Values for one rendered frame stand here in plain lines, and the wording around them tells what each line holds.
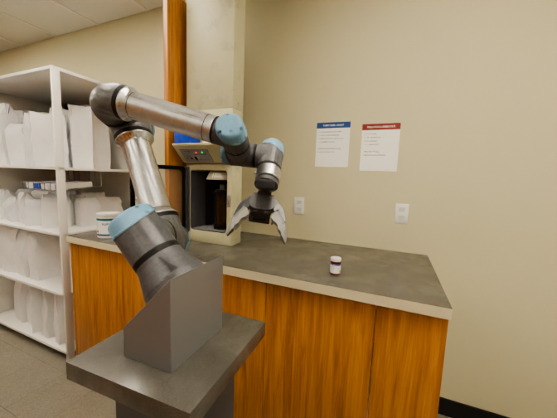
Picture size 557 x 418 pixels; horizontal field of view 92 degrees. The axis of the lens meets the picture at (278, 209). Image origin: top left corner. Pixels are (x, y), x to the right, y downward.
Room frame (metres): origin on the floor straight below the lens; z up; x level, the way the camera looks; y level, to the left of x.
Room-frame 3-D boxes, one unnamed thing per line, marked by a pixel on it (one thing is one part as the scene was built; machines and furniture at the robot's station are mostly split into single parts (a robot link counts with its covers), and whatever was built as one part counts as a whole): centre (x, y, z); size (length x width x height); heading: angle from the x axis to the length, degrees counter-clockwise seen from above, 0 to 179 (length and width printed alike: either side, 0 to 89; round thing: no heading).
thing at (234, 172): (1.69, 0.37, 1.33); 0.32 x 0.25 x 0.77; 67
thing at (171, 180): (1.50, 0.67, 1.19); 0.30 x 0.01 x 0.40; 136
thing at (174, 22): (1.80, 0.56, 1.64); 0.49 x 0.03 x 1.40; 157
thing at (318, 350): (1.56, 0.23, 0.45); 2.05 x 0.67 x 0.90; 67
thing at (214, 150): (1.52, 0.44, 1.46); 0.32 x 0.11 x 0.10; 67
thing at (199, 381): (0.62, 0.23, 0.92); 0.32 x 0.32 x 0.04; 69
